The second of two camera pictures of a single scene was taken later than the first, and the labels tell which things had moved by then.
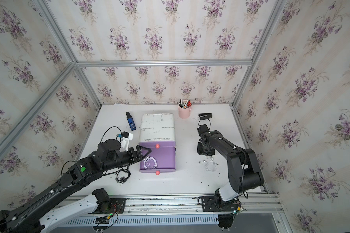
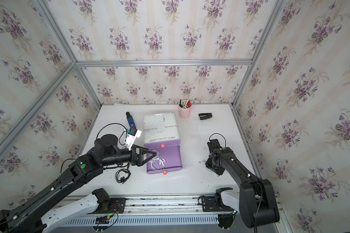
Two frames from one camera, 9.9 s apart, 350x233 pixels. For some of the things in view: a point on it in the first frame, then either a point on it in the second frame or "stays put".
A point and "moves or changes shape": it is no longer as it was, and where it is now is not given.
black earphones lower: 122,179 stays put
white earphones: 155,166 moves or changes shape
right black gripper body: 203,150 → 213,166
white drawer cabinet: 157,127 stays put
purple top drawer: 154,144 moves or changes shape
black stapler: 207,115 stays put
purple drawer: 166,157 moves or changes shape
